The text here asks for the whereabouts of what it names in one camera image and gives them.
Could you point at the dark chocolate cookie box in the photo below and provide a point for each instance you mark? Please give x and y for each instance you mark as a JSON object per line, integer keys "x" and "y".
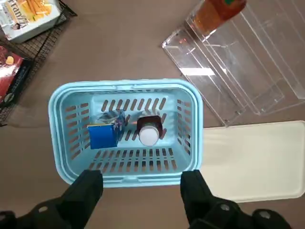
{"x": 9, "y": 78}

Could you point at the light blue plastic shopping basket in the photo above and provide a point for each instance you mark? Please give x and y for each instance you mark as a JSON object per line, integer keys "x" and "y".
{"x": 124, "y": 179}

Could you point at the white cracker stick box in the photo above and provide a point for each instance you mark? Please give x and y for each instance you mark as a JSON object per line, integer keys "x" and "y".
{"x": 28, "y": 23}

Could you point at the cream plastic tray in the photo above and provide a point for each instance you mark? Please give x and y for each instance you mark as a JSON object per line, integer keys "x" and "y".
{"x": 250, "y": 162}

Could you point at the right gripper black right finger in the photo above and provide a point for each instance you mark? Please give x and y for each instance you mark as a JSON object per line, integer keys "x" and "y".
{"x": 205, "y": 210}

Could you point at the clear acrylic beverage shelf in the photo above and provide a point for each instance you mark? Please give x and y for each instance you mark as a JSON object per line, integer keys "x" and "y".
{"x": 238, "y": 71}

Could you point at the amber tea bottle white cap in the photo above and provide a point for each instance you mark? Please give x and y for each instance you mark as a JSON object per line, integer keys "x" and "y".
{"x": 147, "y": 136}
{"x": 214, "y": 14}

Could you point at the blue Oreo cookie box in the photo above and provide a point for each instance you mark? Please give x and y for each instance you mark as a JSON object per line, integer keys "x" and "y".
{"x": 101, "y": 137}

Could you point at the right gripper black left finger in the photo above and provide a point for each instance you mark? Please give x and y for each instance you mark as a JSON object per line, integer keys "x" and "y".
{"x": 71, "y": 205}

